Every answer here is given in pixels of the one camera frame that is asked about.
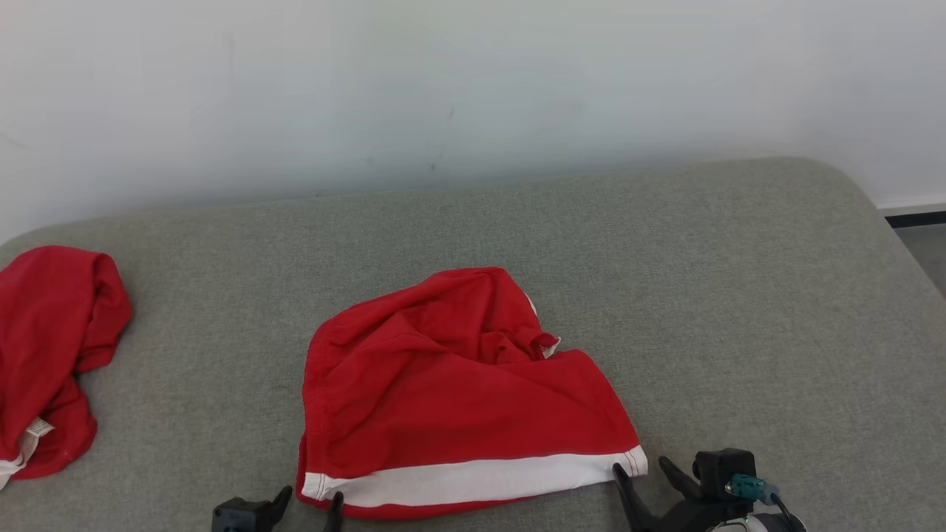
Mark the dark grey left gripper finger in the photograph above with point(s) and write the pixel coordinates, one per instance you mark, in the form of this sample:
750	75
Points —
282	502
335	513

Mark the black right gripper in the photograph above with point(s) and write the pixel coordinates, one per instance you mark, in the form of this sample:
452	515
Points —
702	516

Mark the red shorts white hem band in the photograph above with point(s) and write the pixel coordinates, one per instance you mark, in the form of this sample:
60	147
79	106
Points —
458	399

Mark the red shirt striped white collar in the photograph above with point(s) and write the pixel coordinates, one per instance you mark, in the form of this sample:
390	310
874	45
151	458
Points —
52	332

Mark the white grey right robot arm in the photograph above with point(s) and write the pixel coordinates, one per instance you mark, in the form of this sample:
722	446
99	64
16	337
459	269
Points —
768	524

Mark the black floor edge strip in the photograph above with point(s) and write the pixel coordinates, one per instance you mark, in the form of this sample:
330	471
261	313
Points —
916	219

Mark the white baseboard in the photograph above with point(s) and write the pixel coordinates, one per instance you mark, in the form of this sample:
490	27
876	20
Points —
913	205

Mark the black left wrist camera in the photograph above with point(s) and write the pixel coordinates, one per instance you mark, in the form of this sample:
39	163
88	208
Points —
240	516

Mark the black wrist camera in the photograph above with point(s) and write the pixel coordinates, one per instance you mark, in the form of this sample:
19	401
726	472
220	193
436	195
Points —
720	467
240	516

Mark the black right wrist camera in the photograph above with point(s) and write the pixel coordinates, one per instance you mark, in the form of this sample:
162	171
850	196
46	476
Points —
720	467

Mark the teal right camera connector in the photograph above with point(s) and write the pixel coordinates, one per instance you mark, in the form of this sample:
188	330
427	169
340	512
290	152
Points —
746	488

